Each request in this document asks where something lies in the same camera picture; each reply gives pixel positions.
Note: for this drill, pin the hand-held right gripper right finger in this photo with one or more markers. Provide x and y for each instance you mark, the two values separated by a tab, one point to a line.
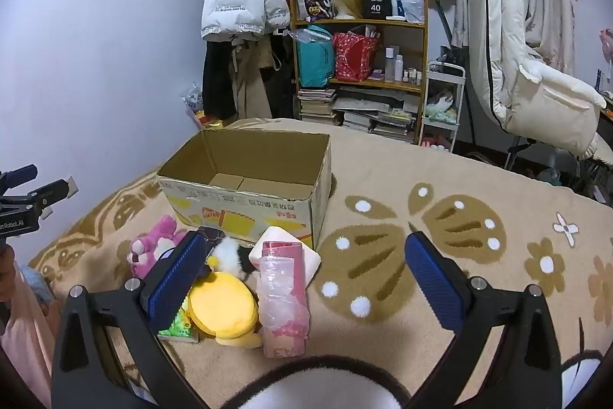
433	282

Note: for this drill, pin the white trolley cart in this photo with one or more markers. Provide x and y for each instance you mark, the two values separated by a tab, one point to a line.
457	102

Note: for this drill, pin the yellow plush toy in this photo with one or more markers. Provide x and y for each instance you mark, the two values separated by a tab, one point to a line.
225	308

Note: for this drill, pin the green tissue pack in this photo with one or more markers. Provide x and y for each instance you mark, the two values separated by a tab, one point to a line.
179	330

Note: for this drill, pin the purple-haired plush doll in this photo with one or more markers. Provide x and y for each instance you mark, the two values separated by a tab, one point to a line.
232	258

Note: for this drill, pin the stack of books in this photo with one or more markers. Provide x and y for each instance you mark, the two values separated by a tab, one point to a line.
316	104

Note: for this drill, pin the long pink tissue pack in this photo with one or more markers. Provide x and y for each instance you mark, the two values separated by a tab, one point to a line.
282	303

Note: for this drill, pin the wooden shelf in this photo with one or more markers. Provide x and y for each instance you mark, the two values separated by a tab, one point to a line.
424	69

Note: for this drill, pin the black hanging garment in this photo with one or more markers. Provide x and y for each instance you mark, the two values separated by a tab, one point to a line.
218	78

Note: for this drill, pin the beige hanging garment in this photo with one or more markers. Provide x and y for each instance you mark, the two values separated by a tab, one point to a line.
249	78

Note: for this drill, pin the plush cat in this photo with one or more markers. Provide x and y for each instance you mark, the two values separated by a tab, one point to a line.
440	100

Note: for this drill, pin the red patterned bag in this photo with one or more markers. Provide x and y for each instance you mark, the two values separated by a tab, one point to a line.
354	57

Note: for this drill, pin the beige printed blanket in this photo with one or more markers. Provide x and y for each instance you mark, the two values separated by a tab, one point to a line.
431	179

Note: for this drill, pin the pale green packets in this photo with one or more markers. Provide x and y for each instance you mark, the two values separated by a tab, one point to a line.
443	115

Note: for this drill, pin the person's left forearm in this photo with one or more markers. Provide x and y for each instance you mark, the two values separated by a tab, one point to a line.
24	342

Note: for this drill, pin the cream office chair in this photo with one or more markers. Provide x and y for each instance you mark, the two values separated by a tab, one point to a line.
527	54

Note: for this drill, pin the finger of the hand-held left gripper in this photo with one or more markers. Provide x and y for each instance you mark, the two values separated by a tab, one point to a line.
50	191
21	175

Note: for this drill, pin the cardboard box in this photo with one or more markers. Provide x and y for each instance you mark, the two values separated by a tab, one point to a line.
268	207

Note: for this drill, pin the black box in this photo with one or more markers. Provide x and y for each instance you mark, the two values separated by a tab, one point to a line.
377	2

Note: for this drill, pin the plastic bag of toys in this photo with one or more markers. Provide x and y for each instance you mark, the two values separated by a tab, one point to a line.
196	104

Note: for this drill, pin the small dark packet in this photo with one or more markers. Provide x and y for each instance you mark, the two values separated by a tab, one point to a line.
210	234

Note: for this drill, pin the pink plush bear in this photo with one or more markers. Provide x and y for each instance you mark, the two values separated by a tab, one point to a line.
148	246

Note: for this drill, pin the white and pink soft pack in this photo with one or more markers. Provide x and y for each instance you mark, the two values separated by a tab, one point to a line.
306	263

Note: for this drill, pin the teal bag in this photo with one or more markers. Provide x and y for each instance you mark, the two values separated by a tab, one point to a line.
313	57

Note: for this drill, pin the tall white bottle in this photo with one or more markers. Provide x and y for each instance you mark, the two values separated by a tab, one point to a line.
390	64

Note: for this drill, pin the clear bottle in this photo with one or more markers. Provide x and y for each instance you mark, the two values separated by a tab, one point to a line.
400	68

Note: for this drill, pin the pile of books and papers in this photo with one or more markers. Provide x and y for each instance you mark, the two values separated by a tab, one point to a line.
378	116

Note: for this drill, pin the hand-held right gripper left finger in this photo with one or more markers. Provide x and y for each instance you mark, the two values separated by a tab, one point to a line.
175	279

